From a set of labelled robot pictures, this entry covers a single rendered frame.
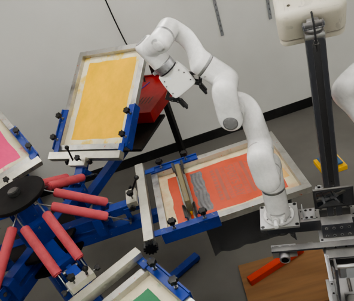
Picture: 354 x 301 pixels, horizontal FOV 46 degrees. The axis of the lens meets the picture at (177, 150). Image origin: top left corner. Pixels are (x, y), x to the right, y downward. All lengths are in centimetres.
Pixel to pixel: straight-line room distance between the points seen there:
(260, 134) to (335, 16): 46
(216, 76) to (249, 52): 285
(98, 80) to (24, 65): 124
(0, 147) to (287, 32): 226
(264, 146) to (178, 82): 38
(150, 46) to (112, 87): 155
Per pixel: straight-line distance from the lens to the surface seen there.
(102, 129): 280
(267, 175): 152
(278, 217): 175
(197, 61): 140
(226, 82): 136
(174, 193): 238
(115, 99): 286
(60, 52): 404
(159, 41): 137
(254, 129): 150
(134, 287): 200
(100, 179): 282
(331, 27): 143
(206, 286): 311
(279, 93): 453
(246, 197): 221
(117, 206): 232
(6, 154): 309
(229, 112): 139
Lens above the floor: 240
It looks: 32 degrees down
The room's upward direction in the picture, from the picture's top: 20 degrees counter-clockwise
